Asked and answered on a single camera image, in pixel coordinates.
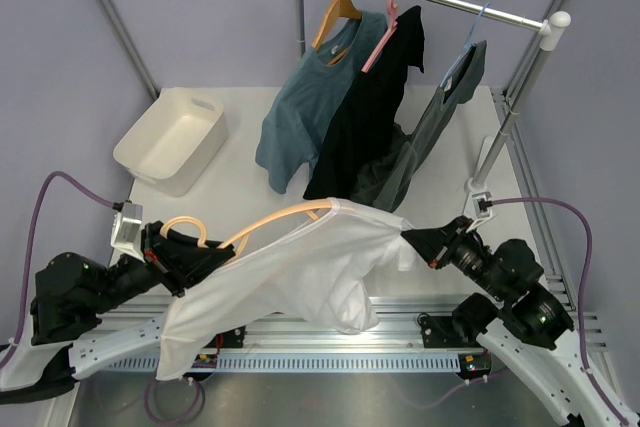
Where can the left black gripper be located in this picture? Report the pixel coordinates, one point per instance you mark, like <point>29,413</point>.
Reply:
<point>178,258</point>

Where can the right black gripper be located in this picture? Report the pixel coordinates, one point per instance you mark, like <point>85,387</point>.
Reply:
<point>437,245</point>

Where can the beige plastic hanger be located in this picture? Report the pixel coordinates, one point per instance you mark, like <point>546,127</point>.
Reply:
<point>310,207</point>

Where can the white t shirt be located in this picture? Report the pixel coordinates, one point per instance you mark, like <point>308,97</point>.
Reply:
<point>322,263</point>

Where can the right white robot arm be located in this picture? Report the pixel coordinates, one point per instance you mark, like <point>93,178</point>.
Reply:
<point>522,323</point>

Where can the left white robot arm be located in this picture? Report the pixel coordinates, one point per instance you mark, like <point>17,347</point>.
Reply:
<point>73,292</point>

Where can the dark grey t shirt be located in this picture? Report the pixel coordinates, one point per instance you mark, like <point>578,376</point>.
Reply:
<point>384,182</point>

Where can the black t shirt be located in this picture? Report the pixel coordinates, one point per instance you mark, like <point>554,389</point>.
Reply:
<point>361,129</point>

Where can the teal t shirt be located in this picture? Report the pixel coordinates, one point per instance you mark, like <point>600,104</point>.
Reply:
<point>293,131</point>

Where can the blue plastic hanger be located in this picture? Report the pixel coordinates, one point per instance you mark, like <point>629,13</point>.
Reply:
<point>462,52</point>

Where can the wooden hanger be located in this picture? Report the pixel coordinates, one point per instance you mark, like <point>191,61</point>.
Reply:
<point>336,10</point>

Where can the metal clothes rack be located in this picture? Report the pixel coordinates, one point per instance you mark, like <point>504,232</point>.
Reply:
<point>547,35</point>

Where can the white plastic bin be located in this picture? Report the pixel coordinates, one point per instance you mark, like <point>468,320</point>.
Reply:
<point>173,142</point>

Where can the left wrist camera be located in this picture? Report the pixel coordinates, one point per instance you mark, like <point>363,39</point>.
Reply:
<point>127,229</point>

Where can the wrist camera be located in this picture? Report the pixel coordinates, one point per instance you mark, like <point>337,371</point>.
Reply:
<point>127,229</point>
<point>480,204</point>

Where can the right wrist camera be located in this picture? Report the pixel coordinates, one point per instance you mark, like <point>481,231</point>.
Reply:
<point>480,204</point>

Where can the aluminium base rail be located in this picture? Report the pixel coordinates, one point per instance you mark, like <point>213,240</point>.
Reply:
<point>375,324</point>

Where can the slotted cable duct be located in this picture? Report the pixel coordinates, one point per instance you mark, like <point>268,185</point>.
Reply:
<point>422,362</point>

